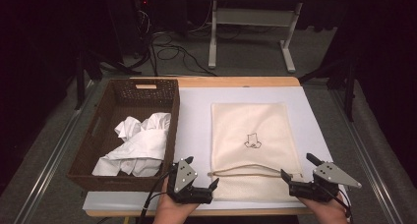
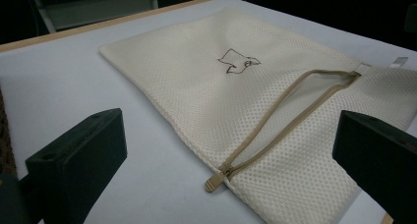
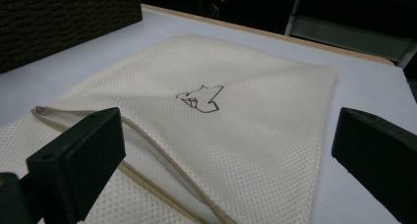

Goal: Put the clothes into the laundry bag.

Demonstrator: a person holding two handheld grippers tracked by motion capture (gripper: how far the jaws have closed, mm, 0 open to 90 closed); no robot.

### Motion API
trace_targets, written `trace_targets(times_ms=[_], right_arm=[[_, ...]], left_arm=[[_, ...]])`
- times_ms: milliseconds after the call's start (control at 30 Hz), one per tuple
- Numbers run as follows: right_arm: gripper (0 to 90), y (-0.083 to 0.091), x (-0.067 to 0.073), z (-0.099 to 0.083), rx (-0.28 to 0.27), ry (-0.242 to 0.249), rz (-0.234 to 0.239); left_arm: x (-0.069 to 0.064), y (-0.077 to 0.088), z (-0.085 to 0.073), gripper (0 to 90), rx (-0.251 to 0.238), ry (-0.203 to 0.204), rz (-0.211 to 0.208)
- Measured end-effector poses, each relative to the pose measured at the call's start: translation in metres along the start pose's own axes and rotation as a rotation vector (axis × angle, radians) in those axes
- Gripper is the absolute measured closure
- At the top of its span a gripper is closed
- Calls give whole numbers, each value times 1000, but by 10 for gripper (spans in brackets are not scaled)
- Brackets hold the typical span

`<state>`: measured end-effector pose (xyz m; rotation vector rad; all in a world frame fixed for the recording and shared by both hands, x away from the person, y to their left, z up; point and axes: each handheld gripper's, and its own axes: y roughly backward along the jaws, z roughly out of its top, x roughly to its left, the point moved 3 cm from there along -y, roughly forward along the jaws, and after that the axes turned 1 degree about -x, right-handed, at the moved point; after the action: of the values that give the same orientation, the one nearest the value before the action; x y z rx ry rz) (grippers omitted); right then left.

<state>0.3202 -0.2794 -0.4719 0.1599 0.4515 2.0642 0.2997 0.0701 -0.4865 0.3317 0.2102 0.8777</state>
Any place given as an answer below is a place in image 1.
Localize black computer tower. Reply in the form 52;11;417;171
107;0;155;57

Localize white shirt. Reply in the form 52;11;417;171
91;111;172;178

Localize brown wicker basket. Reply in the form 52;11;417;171
66;79;181;193

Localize wooden table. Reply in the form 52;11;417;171
85;76;349;218

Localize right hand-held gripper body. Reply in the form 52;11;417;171
288;161;363;203

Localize white table mat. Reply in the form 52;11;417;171
82;85;351;212

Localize black floor cables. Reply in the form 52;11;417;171
131;7;218;78

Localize metal floor rail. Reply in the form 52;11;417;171
12;80;96;224
329;88;405;224

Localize person's right hand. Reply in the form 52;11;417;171
297;191;350;224

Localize black stand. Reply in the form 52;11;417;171
297;53;359;123
72;49;143;111

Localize white desk frame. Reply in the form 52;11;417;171
208;0;348;74

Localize cream drawstring bag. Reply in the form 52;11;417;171
208;101;304;202

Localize person's left hand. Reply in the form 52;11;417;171
152;177;201;224

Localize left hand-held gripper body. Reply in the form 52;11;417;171
167;158;214;205

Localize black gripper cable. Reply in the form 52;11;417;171
138;170;174;224
328;184;353;224

